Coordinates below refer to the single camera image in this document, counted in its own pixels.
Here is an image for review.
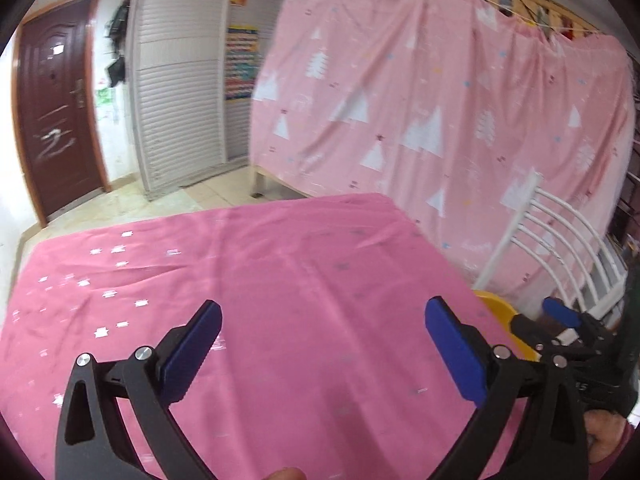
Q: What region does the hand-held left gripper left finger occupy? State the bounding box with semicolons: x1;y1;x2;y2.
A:
54;300;223;480

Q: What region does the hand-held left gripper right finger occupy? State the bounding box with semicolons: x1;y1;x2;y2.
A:
424;296;591;480

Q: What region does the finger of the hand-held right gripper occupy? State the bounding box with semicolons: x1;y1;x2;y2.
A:
510;314;576;366
542;296;596;333

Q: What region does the yellow plastic bin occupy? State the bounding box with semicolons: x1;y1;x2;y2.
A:
472;289;542;361

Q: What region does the person's right forearm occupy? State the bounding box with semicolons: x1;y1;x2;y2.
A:
590;422;640;480

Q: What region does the person's right hand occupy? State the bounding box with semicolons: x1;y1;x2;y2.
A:
584;410;632;463

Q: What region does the white metal chair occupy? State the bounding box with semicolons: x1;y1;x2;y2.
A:
472;170;627;323

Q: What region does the pink star tablecloth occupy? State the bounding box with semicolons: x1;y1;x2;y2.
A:
0;192;538;480

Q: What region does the white louvered wardrobe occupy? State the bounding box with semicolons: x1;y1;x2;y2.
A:
125;0;321;201

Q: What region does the pink tree print curtain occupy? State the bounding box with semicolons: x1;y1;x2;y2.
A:
250;0;636;311

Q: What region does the dark red door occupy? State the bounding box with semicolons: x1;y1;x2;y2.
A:
12;0;111;228

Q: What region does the colourful grid poster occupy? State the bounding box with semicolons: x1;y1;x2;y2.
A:
225;25;261;103

